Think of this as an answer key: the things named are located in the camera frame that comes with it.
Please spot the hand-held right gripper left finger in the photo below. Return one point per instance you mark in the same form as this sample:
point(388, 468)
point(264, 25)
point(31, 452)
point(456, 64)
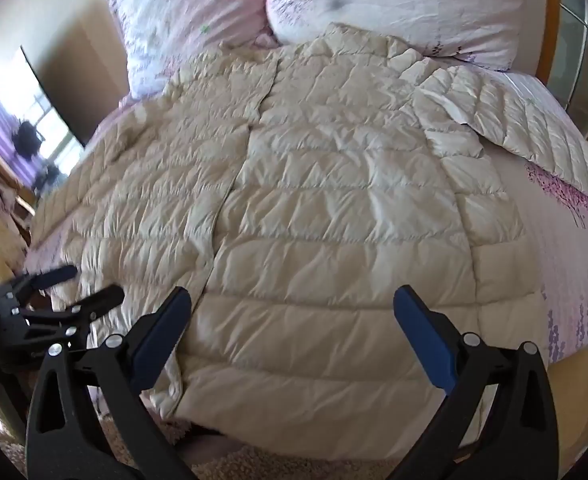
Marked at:
point(161, 332)

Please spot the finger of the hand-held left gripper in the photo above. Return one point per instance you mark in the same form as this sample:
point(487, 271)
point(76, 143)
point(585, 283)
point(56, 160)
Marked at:
point(56, 276)
point(98, 301)

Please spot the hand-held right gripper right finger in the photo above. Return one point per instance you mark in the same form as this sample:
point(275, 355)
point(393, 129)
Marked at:
point(424, 332)

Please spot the pink floral bed sheet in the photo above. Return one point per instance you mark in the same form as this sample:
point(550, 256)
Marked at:
point(569, 270)

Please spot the pink floral pillow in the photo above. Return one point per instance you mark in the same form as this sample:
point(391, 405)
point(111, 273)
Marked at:
point(183, 5)
point(399, 0)

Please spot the cream quilted down jacket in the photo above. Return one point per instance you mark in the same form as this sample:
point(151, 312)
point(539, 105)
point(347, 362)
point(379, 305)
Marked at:
point(324, 185)

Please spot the black flat television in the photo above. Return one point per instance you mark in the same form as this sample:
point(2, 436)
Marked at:
point(28, 125)

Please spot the wooden television cabinet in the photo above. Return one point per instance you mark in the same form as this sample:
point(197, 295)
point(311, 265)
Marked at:
point(3, 175)

